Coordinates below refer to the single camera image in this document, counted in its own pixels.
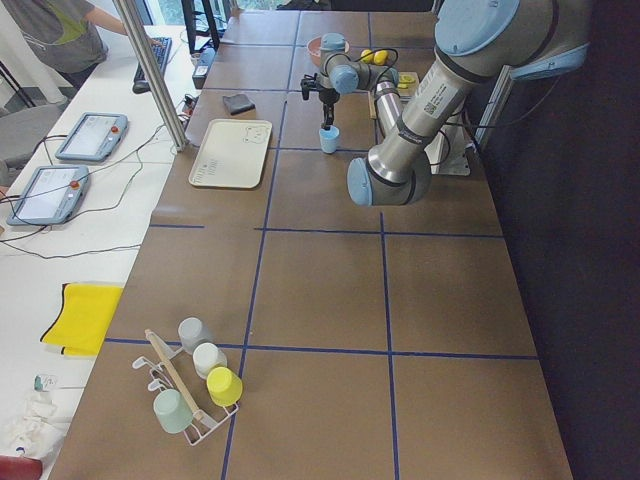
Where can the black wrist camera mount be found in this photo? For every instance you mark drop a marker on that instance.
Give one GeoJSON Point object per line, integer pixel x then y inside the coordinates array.
{"type": "Point", "coordinates": [309, 83]}

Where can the pink bowl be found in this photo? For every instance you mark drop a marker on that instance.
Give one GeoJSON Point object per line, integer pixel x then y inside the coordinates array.
{"type": "Point", "coordinates": [314, 50]}

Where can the aluminium frame post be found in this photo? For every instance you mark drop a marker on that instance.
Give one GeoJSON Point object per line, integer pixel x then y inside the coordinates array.
{"type": "Point", "coordinates": [141, 45]}

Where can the mint green upturned cup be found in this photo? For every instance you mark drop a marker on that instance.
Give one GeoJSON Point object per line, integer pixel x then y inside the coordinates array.
{"type": "Point", "coordinates": [172, 411]}

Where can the near teach pendant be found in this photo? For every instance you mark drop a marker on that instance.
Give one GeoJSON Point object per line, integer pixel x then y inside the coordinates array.
{"type": "Point", "coordinates": [52, 195]}

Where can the yellow upturned cup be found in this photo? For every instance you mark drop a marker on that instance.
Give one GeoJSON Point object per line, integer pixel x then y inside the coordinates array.
{"type": "Point", "coordinates": [224, 386]}

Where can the white camera mast pole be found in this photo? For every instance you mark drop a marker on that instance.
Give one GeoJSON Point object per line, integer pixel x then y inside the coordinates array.
{"type": "Point", "coordinates": [447, 152]}

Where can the grey upturned cup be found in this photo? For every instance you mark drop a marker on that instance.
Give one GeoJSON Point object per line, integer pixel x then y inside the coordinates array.
{"type": "Point", "coordinates": [192, 333]}

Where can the far teach pendant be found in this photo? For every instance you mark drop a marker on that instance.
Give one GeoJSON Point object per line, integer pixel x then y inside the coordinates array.
{"type": "Point", "coordinates": [94, 137]}

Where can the teach pendant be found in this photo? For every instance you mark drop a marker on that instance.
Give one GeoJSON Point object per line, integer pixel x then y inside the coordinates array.
{"type": "Point", "coordinates": [52, 195]}
{"type": "Point", "coordinates": [94, 137]}

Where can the wooden cutting board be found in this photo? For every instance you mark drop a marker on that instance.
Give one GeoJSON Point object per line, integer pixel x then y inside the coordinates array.
{"type": "Point", "coordinates": [404, 94]}

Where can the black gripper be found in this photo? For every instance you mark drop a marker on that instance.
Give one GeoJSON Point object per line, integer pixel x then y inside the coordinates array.
{"type": "Point", "coordinates": [327, 97]}

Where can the yellow cloth on desk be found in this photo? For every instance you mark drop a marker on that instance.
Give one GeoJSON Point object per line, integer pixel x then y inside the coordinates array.
{"type": "Point", "coordinates": [84, 318]}

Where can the cream bear serving tray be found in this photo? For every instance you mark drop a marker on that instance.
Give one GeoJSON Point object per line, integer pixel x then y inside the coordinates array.
{"type": "Point", "coordinates": [231, 154]}

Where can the black keyboard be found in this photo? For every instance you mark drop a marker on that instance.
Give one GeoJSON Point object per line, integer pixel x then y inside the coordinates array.
{"type": "Point", "coordinates": [161, 49]}

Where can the light blue plastic cup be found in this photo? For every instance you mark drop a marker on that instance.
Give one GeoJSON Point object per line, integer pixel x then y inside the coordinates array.
{"type": "Point", "coordinates": [329, 139]}

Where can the lemon slices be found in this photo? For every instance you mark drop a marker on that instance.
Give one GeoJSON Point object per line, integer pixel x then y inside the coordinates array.
{"type": "Point", "coordinates": [405, 81]}

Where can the yellow lemon left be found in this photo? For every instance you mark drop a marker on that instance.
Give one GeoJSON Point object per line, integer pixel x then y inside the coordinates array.
{"type": "Point", "coordinates": [380, 57]}

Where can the white upturned cup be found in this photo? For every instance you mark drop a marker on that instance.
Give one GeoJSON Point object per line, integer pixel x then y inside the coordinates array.
{"type": "Point", "coordinates": [207, 356]}

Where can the white wire cup rack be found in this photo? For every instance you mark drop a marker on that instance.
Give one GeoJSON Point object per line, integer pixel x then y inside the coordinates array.
{"type": "Point", "coordinates": [164, 375]}

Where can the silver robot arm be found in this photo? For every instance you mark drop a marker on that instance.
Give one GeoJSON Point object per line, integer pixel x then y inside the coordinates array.
{"type": "Point", "coordinates": [474, 40]}

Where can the person at desk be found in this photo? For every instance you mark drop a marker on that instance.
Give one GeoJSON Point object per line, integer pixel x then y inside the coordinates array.
{"type": "Point", "coordinates": [64, 34]}

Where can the grey folded cloth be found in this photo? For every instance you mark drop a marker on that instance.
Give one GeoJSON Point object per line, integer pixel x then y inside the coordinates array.
{"type": "Point", "coordinates": [238, 103]}

